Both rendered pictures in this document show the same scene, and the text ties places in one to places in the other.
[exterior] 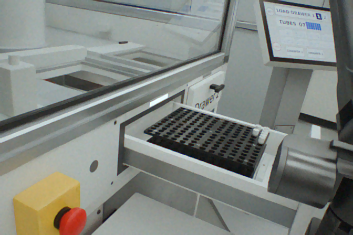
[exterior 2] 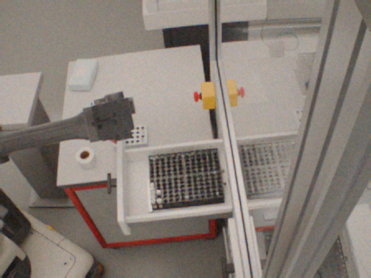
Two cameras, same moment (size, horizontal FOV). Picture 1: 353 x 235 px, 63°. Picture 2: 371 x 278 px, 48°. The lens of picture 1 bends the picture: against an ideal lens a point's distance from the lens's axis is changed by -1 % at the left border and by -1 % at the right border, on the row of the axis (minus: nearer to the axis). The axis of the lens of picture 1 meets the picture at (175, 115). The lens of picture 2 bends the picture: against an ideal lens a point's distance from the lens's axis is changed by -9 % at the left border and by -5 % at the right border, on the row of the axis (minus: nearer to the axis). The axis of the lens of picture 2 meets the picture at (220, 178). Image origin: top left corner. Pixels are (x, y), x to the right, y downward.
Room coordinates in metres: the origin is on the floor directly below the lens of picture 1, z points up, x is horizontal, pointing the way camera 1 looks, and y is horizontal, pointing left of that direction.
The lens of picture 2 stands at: (1.22, -0.32, 2.11)
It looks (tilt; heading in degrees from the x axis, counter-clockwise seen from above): 61 degrees down; 151
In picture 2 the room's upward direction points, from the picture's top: 1 degrees counter-clockwise
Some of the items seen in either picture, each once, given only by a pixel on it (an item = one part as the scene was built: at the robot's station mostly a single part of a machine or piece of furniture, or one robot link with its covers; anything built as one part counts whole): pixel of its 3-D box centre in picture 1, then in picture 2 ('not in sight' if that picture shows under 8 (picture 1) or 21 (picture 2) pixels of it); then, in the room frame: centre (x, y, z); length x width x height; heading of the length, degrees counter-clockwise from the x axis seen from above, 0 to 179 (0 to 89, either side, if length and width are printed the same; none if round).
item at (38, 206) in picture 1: (51, 211); (207, 95); (0.29, 0.14, 0.88); 0.07 x 0.05 x 0.07; 157
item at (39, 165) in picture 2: not in sight; (34, 146); (-0.25, -0.55, 0.38); 0.30 x 0.30 x 0.76; 62
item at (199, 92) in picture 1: (206, 94); (237, 270); (0.89, -0.09, 0.87); 0.29 x 0.02 x 0.11; 157
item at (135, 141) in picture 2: not in sight; (130, 138); (0.25, -0.15, 0.78); 0.12 x 0.08 x 0.04; 66
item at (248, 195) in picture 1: (204, 145); (188, 180); (0.56, -0.07, 0.86); 0.40 x 0.26 x 0.06; 67
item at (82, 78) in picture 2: not in sight; (83, 74); (-0.15, -0.20, 0.78); 0.15 x 0.10 x 0.04; 145
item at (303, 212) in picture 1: (306, 174); (122, 186); (0.48, -0.26, 0.87); 0.29 x 0.02 x 0.11; 157
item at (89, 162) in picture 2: not in sight; (86, 157); (0.25, -0.33, 0.78); 0.07 x 0.07 x 0.04
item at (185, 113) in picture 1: (208, 145); (185, 180); (0.56, -0.08, 0.87); 0.22 x 0.18 x 0.06; 67
